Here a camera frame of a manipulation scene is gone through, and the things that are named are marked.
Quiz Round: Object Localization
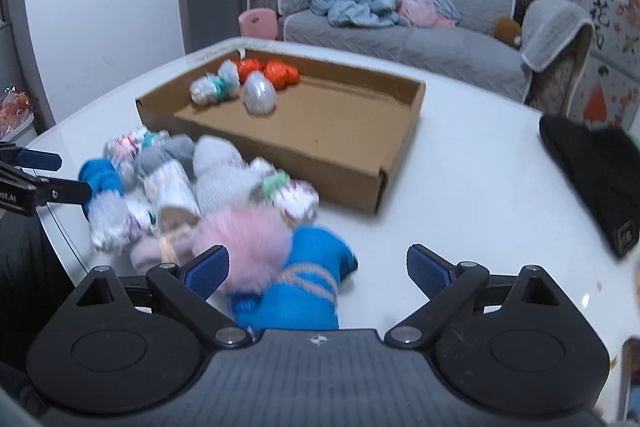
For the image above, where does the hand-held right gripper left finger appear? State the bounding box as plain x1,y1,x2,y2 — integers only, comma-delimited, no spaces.
75,244,253,350

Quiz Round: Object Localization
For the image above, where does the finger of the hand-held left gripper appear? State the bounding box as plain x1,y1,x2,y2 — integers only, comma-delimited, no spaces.
30,177,94,206
0,146,63,172

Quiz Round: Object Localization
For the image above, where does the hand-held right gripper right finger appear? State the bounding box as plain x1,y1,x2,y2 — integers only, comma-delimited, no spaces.
382,244,566,350

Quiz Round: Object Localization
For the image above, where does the blue and white sock bundle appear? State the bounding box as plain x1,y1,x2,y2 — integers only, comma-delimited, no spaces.
79,158,132,254

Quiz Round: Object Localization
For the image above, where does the pink fluffy sock bundle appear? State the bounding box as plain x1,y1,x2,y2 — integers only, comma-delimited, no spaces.
192,206,293,293

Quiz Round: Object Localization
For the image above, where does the light pink sock bundle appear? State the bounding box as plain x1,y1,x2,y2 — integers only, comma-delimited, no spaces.
129,227,201,273

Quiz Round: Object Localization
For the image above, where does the white patterned pink-banded sock bundle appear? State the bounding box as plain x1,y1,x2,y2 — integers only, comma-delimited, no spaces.
102,129,171,168

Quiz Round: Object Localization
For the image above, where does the light grey sock bundle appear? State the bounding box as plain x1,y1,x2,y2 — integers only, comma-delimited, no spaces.
192,136,266,212

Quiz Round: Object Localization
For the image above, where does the blue rope-tied sock bundle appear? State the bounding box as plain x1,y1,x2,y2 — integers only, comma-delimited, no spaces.
227,227,360,330

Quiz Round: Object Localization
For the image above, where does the white teal-banded sock bundle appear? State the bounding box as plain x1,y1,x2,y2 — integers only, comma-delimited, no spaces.
250,157,321,225

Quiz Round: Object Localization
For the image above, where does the brown cardboard box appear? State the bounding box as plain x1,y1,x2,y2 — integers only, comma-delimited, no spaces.
135,47,427,214

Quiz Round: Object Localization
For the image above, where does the pink red decoration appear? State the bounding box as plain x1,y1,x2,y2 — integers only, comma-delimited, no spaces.
0,84,36,142

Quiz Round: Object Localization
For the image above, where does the white striped beige-banded sock bundle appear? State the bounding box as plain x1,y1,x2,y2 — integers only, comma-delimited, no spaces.
142,161,202,228

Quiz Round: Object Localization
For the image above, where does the dark clothing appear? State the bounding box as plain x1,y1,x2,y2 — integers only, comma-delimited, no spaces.
0,212,76,408

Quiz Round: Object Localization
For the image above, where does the white teal fluffy sock bundle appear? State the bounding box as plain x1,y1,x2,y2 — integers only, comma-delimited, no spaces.
189,59,243,104

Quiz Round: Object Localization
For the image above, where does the silvery white sock bundle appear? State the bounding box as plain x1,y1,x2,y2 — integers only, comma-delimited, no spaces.
242,71,277,115

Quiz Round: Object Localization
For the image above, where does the black knit hat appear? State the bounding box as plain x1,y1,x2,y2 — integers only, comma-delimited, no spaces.
539,114,640,260

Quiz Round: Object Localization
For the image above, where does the orange sock bundle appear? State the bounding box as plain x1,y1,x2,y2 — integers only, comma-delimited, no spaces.
235,59,266,85
264,61,301,92

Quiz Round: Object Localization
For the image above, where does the grey sofa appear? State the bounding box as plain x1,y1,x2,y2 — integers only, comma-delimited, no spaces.
247,0,596,115

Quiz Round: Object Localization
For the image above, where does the pink plastic chair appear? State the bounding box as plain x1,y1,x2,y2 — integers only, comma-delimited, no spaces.
238,8,278,42

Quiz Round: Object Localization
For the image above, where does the brown plush toy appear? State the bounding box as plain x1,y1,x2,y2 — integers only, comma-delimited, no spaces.
492,17,525,48

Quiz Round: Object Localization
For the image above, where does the pink cloth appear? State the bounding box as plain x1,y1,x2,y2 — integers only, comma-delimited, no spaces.
397,0,458,28

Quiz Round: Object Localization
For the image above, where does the floral decorated cabinet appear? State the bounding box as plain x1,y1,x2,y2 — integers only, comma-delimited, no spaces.
560,0,640,132

